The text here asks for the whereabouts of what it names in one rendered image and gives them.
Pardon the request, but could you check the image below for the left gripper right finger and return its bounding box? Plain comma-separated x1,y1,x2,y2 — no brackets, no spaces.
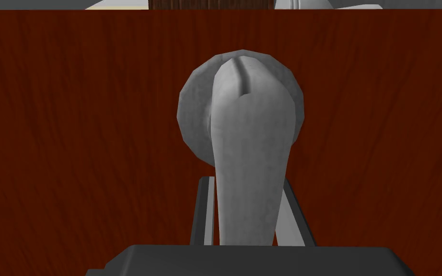
274,178,317,247

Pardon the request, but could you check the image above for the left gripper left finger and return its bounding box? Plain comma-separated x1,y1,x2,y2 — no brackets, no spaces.
189,176,221,246

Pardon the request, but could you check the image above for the grey door lever handle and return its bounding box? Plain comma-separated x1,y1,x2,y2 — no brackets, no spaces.
176,49,305,247

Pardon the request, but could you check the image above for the red-brown wooden door leaf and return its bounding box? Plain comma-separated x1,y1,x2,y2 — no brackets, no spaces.
0,9,442,276

